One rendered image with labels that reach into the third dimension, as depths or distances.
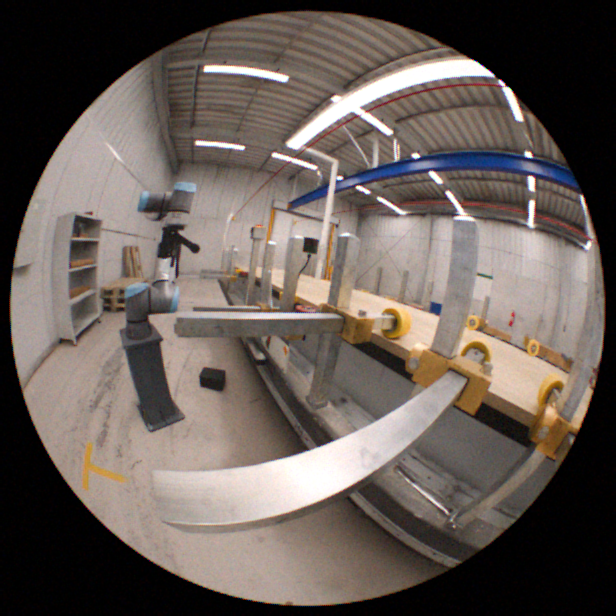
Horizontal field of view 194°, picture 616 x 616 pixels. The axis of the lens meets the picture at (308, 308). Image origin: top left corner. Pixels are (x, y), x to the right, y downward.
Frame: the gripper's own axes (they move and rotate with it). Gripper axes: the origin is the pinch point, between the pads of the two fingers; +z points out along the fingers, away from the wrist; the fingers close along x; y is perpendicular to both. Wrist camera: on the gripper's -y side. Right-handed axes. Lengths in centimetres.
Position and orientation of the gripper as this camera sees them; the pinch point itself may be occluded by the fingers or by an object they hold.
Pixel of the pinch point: (174, 281)
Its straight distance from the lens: 76.1
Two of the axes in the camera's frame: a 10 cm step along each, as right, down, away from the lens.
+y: -8.7, -0.3, -5.0
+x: 4.7, 2.7, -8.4
